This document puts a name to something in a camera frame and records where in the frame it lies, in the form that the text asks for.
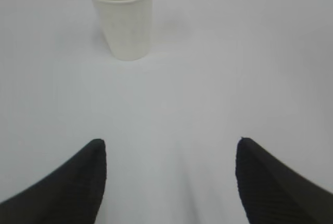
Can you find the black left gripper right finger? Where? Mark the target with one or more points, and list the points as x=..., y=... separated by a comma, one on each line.
x=271, y=192

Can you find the white paper cup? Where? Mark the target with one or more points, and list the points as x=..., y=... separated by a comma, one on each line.
x=126, y=25

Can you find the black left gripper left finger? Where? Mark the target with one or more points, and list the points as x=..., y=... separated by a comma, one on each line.
x=72, y=193

